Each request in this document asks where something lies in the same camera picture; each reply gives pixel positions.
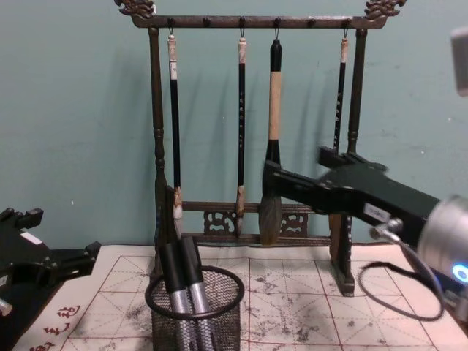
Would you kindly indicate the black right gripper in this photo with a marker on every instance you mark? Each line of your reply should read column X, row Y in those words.
column 384, row 197

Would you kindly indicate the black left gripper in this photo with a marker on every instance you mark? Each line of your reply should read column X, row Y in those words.
column 18, row 256

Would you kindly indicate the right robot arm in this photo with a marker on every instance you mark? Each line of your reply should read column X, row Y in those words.
column 444, row 237

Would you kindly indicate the thin black calligraphy brush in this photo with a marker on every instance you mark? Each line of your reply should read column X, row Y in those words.
column 340, row 91
column 241, row 128

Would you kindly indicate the black table cloth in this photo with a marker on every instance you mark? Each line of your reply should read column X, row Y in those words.
column 25, row 321

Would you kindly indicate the black-capped silver pen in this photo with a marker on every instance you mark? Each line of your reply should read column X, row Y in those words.
column 172, row 267
column 191, row 259

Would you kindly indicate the white felt mat, red grid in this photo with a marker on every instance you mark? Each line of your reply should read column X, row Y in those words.
column 292, row 311

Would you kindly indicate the thin black brush, white label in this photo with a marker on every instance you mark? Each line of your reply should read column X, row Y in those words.
column 175, row 128

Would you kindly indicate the dark wooden brush rack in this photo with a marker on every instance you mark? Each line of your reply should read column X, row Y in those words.
column 159, row 109

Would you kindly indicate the black mesh pen holder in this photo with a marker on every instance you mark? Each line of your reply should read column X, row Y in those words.
column 194, row 329

